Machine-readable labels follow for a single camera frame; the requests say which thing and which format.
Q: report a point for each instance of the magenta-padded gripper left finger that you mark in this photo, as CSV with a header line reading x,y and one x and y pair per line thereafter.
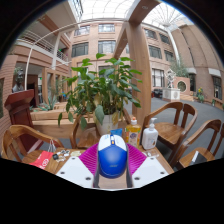
x,y
75,171

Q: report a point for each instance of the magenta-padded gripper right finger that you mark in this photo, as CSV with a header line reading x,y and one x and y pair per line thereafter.
x,y
148,171

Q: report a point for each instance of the blue and white computer mouse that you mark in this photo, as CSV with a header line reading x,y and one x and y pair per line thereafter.
x,y
112,160

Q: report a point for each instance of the clear plastic packet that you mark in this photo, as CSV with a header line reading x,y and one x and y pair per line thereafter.
x,y
152,153

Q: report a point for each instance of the key bunch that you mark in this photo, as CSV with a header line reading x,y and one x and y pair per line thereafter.
x,y
60,155

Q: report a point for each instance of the wooden armchair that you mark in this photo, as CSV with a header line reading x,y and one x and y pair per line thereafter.
x,y
20,133
83,138
200,153
166,128

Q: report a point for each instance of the red paper bag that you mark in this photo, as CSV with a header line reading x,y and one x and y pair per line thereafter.
x,y
42,160

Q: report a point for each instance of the white pump bottle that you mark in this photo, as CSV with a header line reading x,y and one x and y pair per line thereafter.
x,y
149,136

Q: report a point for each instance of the orange dish soap bottle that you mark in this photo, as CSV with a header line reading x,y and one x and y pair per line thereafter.
x,y
133,135

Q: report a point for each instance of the blue squeeze tube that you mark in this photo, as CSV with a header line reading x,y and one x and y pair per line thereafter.
x,y
116,132

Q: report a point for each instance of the black notebook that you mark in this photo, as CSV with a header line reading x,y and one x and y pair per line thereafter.
x,y
199,158

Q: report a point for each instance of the spiky aloe plant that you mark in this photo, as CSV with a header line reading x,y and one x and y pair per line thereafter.
x,y
46,105

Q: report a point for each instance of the green leafy potted plant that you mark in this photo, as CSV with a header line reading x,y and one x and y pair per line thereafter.
x,y
103,90

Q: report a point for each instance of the dark bust statue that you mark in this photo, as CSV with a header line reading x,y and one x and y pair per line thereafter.
x,y
18,81

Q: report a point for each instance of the dark red wooden pedestal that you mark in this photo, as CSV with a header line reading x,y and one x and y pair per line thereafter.
x,y
21,110

